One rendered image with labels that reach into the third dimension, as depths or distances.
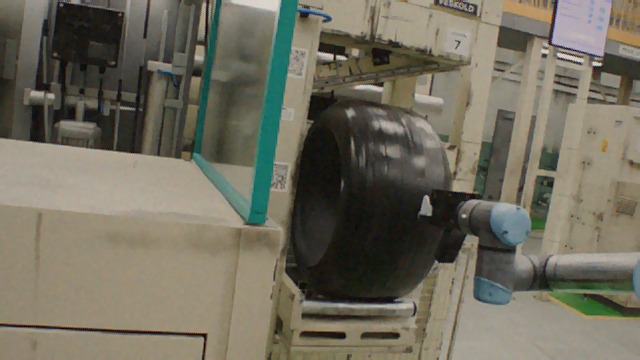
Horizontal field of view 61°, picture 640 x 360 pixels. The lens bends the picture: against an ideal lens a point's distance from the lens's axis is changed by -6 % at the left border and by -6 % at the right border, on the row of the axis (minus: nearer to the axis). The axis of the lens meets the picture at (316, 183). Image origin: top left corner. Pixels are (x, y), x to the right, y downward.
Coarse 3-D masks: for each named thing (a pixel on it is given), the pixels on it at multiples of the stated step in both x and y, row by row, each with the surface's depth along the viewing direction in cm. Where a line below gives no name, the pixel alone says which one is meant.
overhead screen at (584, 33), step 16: (560, 0) 478; (576, 0) 482; (592, 0) 486; (608, 0) 490; (560, 16) 480; (576, 16) 484; (592, 16) 488; (608, 16) 492; (560, 32) 483; (576, 32) 487; (592, 32) 490; (576, 48) 489; (592, 48) 493
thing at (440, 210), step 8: (432, 192) 127; (440, 192) 124; (448, 192) 123; (456, 192) 123; (464, 192) 118; (432, 200) 127; (440, 200) 123; (448, 200) 123; (456, 200) 121; (464, 200) 118; (432, 208) 128; (440, 208) 123; (448, 208) 123; (456, 208) 118; (432, 216) 126; (440, 216) 123; (448, 216) 123; (456, 216) 117; (432, 224) 125; (440, 224) 123; (456, 224) 117
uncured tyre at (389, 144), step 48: (336, 144) 182; (384, 144) 139; (432, 144) 145; (336, 192) 189; (384, 192) 135; (336, 240) 141; (384, 240) 136; (432, 240) 140; (336, 288) 146; (384, 288) 147
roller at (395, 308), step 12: (312, 300) 147; (324, 300) 148; (336, 300) 149; (348, 300) 151; (360, 300) 152; (372, 300) 153; (384, 300) 155; (312, 312) 146; (324, 312) 147; (336, 312) 148; (348, 312) 150; (360, 312) 151; (372, 312) 152; (384, 312) 153; (396, 312) 154; (408, 312) 155
